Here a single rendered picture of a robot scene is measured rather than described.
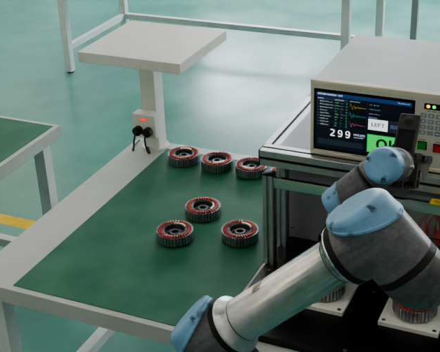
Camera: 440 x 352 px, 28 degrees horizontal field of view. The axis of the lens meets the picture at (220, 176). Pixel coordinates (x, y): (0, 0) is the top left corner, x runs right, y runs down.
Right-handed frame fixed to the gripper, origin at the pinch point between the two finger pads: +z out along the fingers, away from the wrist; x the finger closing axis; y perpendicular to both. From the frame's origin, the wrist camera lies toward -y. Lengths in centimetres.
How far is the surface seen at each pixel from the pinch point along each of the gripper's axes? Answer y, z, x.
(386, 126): -5.9, 5.1, -8.9
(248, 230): 30, 34, -52
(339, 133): -2.7, 6.6, -21.1
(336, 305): 41.2, 7.5, -15.2
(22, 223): 63, 144, -208
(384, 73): -19.2, 10.3, -12.6
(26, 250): 45, 7, -111
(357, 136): -2.5, 6.7, -16.3
